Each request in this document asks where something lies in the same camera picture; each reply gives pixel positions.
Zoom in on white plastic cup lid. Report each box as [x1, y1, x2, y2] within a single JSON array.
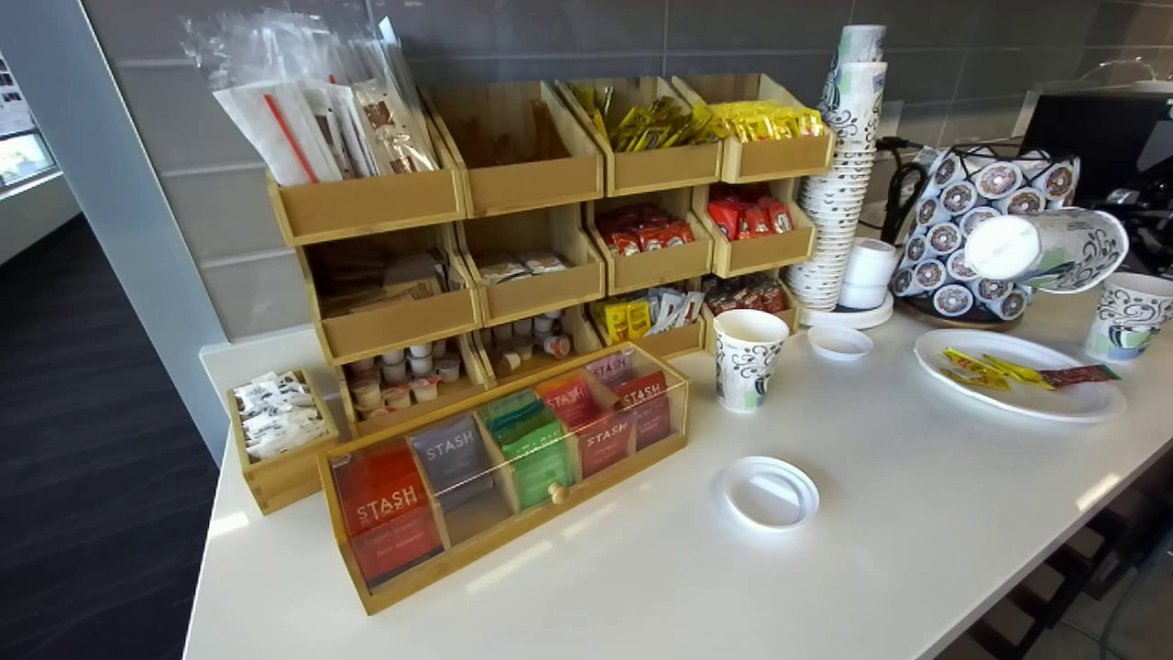
[[719, 449, 826, 530]]

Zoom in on yellow sachet red logo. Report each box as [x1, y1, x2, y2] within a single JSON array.
[[939, 349, 1019, 383], [983, 359, 1055, 395]]

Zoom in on green Stash tea packets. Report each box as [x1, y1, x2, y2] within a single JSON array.
[[475, 383, 584, 513]]

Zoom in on bright yellow sachet pile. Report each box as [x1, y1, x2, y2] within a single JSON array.
[[702, 100, 832, 145]]

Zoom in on red Stash tea packets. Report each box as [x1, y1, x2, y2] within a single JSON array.
[[326, 437, 448, 587], [537, 370, 639, 481]]

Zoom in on red sachet pile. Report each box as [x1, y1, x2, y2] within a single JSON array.
[[702, 182, 799, 241], [592, 201, 700, 261]]

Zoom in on maroon tea packets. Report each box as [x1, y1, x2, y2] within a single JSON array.
[[587, 349, 678, 449]]

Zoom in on bright window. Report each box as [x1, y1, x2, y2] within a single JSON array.
[[0, 52, 85, 268]]

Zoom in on yellow tea packet pile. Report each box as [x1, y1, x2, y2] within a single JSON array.
[[591, 283, 708, 349]]

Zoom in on white lid stack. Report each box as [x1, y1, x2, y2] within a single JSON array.
[[840, 235, 900, 310]]

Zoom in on white oval plate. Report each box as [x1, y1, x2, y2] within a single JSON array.
[[912, 327, 1126, 426]]

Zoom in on white creamer packet pile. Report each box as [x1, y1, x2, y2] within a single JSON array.
[[230, 365, 339, 466]]

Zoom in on clear bag wooden stirrers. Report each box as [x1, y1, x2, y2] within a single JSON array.
[[323, 15, 448, 180]]

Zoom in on yellow green sachet pile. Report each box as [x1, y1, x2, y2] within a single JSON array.
[[569, 84, 714, 158]]

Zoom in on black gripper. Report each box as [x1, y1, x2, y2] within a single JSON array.
[[1102, 180, 1173, 279]]

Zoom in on grey Stash tea packets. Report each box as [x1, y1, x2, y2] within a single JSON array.
[[404, 413, 513, 541]]

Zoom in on brown packet pile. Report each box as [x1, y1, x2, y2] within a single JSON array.
[[317, 250, 450, 317]]

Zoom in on black power cable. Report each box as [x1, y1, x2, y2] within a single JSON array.
[[871, 133, 939, 250]]

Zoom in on dark red sachet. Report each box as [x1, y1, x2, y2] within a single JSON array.
[[1037, 359, 1121, 392]]

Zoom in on clear bag white straws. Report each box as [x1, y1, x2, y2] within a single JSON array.
[[212, 72, 349, 190]]

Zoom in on tall paper cup stack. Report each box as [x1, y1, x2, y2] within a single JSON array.
[[835, 21, 889, 68], [786, 56, 889, 310]]

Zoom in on bamboo storage bin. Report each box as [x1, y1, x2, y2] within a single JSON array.
[[332, 333, 494, 432], [430, 81, 607, 219], [472, 304, 607, 383], [689, 174, 819, 283], [668, 68, 840, 185], [554, 72, 725, 199], [587, 283, 714, 361], [301, 223, 485, 365], [700, 268, 805, 338], [584, 185, 719, 295], [454, 201, 611, 327], [267, 112, 472, 250]]

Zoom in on small creamer cup group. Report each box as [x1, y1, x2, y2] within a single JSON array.
[[345, 339, 470, 413], [488, 310, 580, 376]]

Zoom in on swirl print paper cup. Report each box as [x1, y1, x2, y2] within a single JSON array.
[[1081, 268, 1173, 370], [712, 304, 794, 417], [961, 201, 1135, 299]]

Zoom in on black coffee machine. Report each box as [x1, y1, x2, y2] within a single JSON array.
[[1015, 52, 1173, 279]]

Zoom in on small open bamboo box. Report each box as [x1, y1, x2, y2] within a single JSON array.
[[223, 361, 360, 515]]

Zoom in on dark red packet pile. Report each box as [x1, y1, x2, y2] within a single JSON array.
[[702, 272, 794, 317]]

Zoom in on bamboo tea box clear lid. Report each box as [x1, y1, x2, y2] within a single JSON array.
[[314, 339, 691, 614]]

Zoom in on small white lid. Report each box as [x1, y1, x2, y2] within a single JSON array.
[[805, 317, 881, 365]]

